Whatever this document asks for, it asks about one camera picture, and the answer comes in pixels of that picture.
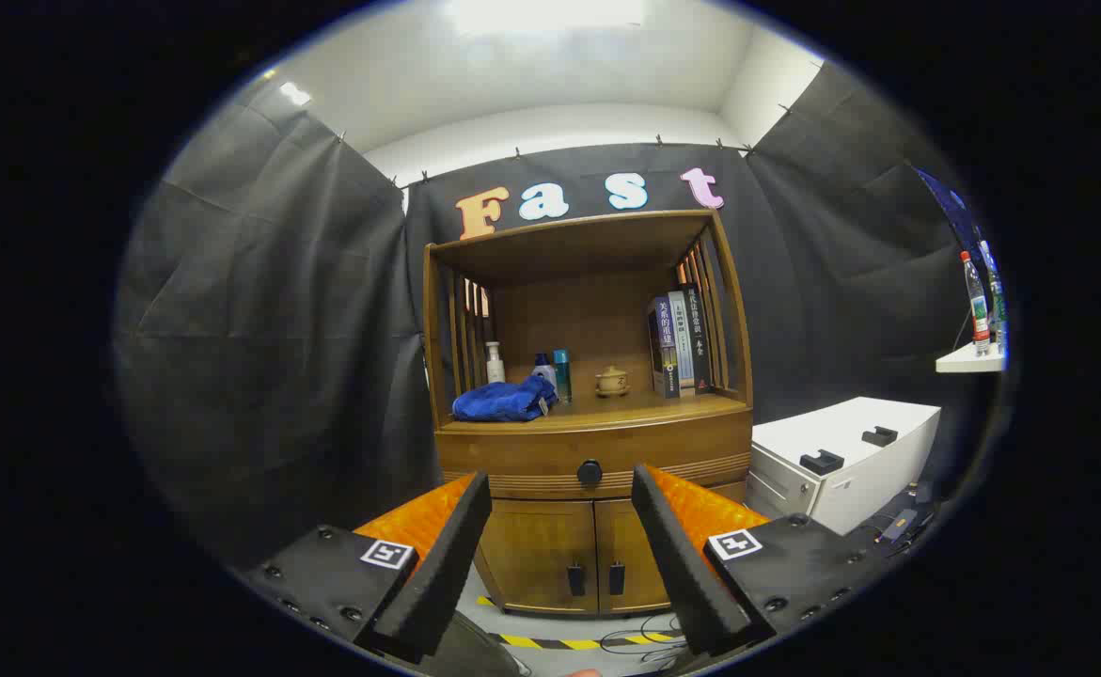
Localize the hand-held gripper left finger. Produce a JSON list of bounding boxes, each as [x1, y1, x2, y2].
[[235, 470, 495, 664]]

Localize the wooden drawer with black knob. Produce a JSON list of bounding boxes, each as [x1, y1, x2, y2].
[[435, 411, 754, 499]]

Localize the wooden cabinet door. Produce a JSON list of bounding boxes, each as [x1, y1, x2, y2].
[[477, 498, 600, 614], [595, 496, 673, 612]]

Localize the wooden countertop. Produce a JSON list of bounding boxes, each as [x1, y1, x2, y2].
[[437, 387, 748, 433]]

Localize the black electronics box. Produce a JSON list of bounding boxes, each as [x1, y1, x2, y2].
[[874, 480, 936, 551]]

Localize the wooden cabinet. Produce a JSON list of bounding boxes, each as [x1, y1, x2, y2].
[[421, 209, 756, 617]]

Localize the ceiling light panel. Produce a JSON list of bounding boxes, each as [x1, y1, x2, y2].
[[442, 0, 650, 37]]

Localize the white drawer unit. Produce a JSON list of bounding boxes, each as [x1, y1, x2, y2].
[[746, 396, 943, 537]]

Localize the person's left leg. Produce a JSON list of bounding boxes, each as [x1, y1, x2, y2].
[[437, 611, 523, 677]]

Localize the blue towel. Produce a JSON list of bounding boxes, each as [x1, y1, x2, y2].
[[452, 375, 558, 422]]

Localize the book with black spine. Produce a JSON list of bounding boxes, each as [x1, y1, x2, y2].
[[680, 282, 713, 392]]

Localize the green label water bottle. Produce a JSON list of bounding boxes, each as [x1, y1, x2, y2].
[[981, 240, 1007, 354]]

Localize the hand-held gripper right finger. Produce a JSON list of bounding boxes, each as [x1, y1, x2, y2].
[[630, 464, 889, 659]]

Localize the computer monitor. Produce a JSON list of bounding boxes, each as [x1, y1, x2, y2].
[[917, 167, 988, 274]]

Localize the white side table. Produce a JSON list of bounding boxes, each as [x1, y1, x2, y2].
[[936, 340, 1010, 374]]

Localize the black floor cables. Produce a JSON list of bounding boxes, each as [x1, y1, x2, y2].
[[597, 611, 687, 659]]

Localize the red label water bottle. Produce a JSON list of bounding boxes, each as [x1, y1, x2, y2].
[[960, 250, 993, 356]]

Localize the yellow black hazard tape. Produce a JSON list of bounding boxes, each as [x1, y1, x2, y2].
[[477, 594, 678, 652]]

